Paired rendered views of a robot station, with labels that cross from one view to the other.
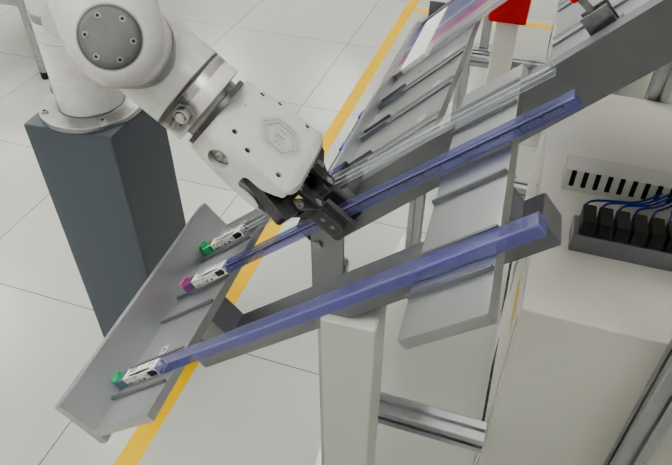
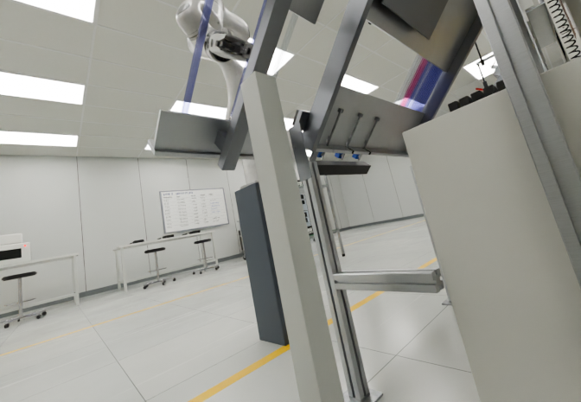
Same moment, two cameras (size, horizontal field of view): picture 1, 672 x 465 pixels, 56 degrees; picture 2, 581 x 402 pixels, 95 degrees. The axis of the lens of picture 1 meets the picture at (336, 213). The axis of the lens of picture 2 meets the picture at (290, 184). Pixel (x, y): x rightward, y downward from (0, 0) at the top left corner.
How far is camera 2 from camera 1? 91 cm
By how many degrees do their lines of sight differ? 57
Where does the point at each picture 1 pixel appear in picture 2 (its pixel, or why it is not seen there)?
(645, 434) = (561, 179)
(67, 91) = (247, 174)
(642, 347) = (493, 104)
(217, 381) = not seen: hidden behind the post
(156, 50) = (193, 9)
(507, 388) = (431, 214)
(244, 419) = not seen: hidden behind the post
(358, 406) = (262, 133)
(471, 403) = not seen: hidden behind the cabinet
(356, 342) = (251, 84)
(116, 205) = (258, 218)
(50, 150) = (240, 200)
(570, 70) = not seen: outside the picture
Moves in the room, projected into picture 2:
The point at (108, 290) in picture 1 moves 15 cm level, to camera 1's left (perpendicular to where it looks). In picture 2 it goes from (257, 278) to (233, 281)
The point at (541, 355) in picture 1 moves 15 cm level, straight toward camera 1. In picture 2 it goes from (433, 163) to (386, 167)
